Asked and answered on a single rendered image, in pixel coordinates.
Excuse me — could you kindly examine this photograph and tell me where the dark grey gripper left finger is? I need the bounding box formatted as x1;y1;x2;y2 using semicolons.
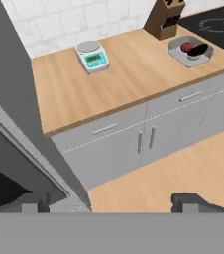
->
0;192;51;214

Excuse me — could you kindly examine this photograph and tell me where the black hob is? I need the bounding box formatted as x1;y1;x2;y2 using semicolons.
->
177;3;224;55

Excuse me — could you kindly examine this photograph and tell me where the grey cupboard run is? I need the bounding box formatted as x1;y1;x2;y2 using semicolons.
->
192;68;224;144

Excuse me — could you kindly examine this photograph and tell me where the silver drawer handle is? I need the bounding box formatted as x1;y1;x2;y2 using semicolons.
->
91;122;119;136
178;90;204;102

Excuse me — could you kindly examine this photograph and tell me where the grey fridge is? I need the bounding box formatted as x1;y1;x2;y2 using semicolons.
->
0;0;92;214

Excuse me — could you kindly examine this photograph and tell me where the silver cupboard door handle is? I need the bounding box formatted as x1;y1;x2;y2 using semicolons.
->
148;125;157;149
136;130;144;155

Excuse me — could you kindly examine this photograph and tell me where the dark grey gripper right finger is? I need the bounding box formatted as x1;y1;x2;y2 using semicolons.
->
170;192;224;214

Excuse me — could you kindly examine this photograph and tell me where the grey vegetable container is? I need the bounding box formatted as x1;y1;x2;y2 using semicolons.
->
167;34;215;69

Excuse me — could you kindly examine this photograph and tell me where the grey drawer front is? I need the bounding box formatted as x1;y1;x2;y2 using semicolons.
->
51;102;149;155
145;77;223;122

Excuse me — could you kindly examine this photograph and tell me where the white and teal kitchen scale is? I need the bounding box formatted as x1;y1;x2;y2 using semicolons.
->
74;40;111;75

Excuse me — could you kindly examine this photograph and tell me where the wooden knife block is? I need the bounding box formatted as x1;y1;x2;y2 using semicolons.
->
143;0;187;41

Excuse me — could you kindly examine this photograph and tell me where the grey cupboard door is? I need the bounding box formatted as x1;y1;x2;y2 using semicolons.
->
61;122;148;191
141;94;215;167

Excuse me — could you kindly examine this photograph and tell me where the red tomato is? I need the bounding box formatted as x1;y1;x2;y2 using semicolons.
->
179;41;194;54

